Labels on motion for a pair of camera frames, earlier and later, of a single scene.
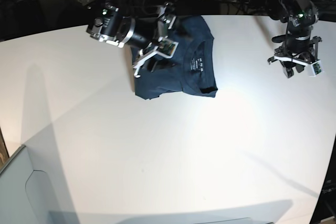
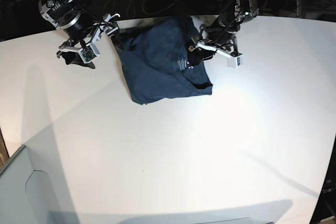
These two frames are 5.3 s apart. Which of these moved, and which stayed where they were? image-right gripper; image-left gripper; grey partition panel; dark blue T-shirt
Moved: dark blue T-shirt; image-right gripper; image-left gripper
Stayed: grey partition panel
